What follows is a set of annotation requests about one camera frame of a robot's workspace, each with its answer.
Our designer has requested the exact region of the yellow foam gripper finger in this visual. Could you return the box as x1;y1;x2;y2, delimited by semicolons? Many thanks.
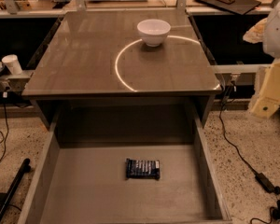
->
248;59;280;119

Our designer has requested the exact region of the dark blue rxbar wrapper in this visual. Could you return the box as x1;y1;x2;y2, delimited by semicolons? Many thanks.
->
126;159;161;180

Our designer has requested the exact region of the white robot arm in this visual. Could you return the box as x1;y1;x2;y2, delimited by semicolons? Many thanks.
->
243;0;280;119

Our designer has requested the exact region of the grey cabinet with counter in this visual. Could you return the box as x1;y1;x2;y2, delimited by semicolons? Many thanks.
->
23;10;221;123

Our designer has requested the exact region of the open grey top drawer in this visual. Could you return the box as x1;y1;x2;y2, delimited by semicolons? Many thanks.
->
19;100;232;224

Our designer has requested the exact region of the black flat panel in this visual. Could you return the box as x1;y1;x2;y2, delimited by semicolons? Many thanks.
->
194;0;260;15

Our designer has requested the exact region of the white ceramic bowl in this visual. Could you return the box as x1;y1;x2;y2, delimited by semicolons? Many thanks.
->
137;19;171;47

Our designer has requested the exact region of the black pole on floor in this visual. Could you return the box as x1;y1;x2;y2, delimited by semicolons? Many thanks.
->
0;159;31;222

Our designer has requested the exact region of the white paper cup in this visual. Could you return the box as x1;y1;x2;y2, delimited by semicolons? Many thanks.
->
2;54;22;75

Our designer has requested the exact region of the black power adapter cable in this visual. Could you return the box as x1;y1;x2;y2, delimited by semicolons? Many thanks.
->
218;83;280;196

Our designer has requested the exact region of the black cable left floor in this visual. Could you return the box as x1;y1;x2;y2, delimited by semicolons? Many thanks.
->
0;91;10;172

